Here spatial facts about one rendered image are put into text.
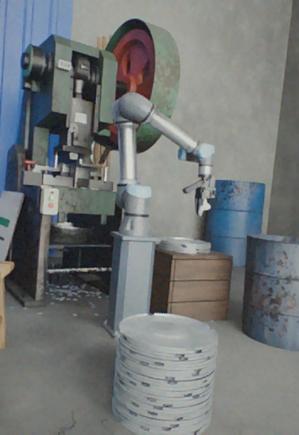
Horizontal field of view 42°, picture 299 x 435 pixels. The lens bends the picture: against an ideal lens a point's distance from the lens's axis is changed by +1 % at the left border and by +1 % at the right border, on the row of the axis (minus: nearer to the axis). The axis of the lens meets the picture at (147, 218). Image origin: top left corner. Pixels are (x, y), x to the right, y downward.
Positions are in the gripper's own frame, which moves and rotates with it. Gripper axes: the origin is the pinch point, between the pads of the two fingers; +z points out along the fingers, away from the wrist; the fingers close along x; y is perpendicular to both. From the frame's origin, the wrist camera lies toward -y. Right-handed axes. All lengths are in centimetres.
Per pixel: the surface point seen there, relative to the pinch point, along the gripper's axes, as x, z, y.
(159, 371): -94, 39, -48
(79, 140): 48, -37, -59
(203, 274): -4.3, 31.8, 4.1
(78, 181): 41, -12, -59
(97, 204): 39, 0, -47
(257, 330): -31, 52, 21
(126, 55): 79, -101, -29
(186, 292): -6.0, 40.9, -5.3
